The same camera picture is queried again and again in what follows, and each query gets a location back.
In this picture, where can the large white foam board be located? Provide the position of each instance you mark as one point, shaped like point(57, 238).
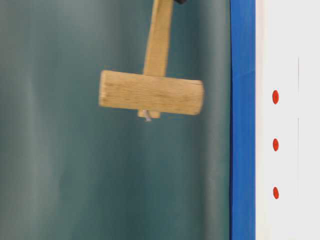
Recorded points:
point(287, 120)

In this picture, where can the wooden mallet hammer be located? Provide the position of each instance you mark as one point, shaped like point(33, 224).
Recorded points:
point(152, 93)

